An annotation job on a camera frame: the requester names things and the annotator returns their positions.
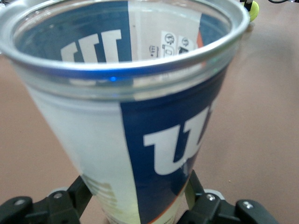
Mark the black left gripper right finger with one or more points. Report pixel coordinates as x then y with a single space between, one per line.
215 210

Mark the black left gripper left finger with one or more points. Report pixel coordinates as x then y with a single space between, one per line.
58 207

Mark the clear blue-white tennis ball can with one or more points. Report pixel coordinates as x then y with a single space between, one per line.
98 128

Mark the yellow tennis ball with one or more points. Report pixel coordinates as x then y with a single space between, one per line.
254 11

